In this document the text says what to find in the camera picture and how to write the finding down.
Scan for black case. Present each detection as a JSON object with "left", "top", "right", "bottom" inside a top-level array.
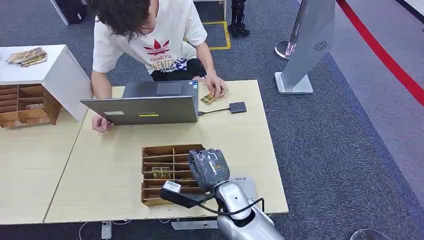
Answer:
[{"left": 54, "top": 0, "right": 89, "bottom": 25}]

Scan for person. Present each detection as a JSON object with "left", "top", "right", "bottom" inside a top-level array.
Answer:
[{"left": 86, "top": 0, "right": 229, "bottom": 134}]

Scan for white power strip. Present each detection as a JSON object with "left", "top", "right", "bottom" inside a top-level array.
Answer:
[{"left": 101, "top": 220, "right": 113, "bottom": 240}]

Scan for chrome stanchion base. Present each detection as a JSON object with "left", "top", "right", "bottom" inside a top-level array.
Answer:
[{"left": 274, "top": 39, "right": 292, "bottom": 61}]

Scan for white cabinet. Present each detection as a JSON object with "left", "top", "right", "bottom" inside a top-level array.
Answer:
[{"left": 0, "top": 44, "right": 94, "bottom": 123}]

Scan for grey laptop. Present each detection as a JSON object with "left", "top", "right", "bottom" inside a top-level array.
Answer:
[{"left": 80, "top": 80, "right": 200, "bottom": 126}]

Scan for wooden card box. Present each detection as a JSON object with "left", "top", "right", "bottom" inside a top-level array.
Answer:
[
  {"left": 141, "top": 143, "right": 208, "bottom": 207},
  {"left": 0, "top": 83, "right": 62, "bottom": 129}
]

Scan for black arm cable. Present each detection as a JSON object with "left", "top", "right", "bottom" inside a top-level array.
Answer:
[{"left": 195, "top": 198, "right": 266, "bottom": 217}]

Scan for metal desk foot plate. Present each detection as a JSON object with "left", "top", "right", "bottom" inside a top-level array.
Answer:
[{"left": 171, "top": 220, "right": 220, "bottom": 231}]

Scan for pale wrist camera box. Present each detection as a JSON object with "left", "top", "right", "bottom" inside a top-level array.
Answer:
[{"left": 160, "top": 180, "right": 208, "bottom": 210}]

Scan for clear glass bowl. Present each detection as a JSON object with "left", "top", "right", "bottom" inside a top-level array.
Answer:
[{"left": 350, "top": 229, "right": 392, "bottom": 240}]

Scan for white floor cable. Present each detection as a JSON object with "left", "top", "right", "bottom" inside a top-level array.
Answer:
[{"left": 78, "top": 220, "right": 94, "bottom": 240}]

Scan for person's right hand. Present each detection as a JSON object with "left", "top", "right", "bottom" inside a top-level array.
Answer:
[{"left": 91, "top": 114, "right": 115, "bottom": 134}]

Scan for black adapter box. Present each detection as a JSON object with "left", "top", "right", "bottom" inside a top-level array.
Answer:
[{"left": 229, "top": 101, "right": 248, "bottom": 115}]

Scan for silver kiosk stand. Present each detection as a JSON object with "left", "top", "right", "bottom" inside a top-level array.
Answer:
[{"left": 274, "top": 0, "right": 336, "bottom": 96}]

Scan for person's left hand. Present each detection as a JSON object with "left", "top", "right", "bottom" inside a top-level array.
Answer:
[{"left": 204, "top": 73, "right": 229, "bottom": 99}]

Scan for black adapter cable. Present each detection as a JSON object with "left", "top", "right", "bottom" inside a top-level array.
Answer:
[{"left": 198, "top": 107, "right": 231, "bottom": 117}]

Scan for black robot legs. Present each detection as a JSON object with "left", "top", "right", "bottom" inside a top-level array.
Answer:
[{"left": 227, "top": 0, "right": 252, "bottom": 37}]

